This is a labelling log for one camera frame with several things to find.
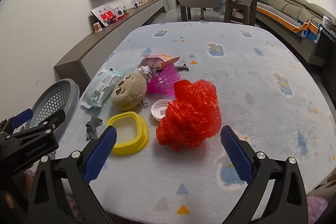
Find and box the purple fluffy rug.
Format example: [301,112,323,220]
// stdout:
[307,196,330,224]

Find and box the pink snack packet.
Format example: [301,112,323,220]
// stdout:
[138,53,182,71]

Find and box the beige plush toy keychain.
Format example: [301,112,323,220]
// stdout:
[110,72,149,111]

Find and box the pink plastic shuttlecock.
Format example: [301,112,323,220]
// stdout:
[146,65,183,96]

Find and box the red plastic bag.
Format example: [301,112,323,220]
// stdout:
[156,79,222,152]

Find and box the olive green sofa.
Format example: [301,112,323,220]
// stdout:
[255,0,336,67]

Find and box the yellow plastic lid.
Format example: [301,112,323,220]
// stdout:
[106,112,150,156]

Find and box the white bottle cap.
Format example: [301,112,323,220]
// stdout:
[151,99,174,121]

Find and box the grey fabric strip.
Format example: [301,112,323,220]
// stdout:
[85,116,104,141]

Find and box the grey wall sideboard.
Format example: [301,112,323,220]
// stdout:
[54,0,171,81]

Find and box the grey perforated plastic basket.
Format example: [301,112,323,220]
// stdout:
[28,79,80,141]

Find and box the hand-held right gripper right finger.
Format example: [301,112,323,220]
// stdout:
[220,125,309,224]

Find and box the orange houndstooth sofa blanket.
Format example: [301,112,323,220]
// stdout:
[256,1,324,43]

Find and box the grey stool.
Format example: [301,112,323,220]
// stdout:
[223,0,257,26]

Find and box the large family photo frame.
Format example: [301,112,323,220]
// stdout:
[90,4,117,27]

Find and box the crumpled silver foil wrapper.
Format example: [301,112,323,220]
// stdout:
[135,65,154,83]

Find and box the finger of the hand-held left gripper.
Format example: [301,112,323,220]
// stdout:
[5,109,67,138]
[0,108,34,136]

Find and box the light blue wet wipe packet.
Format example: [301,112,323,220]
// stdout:
[80,67,127,109]

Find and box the light blue printed blanket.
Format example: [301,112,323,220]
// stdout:
[54,21,336,224]

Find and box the red flat box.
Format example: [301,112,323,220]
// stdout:
[110,14,127,24]

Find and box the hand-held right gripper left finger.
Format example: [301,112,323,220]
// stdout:
[28,126,117,224]

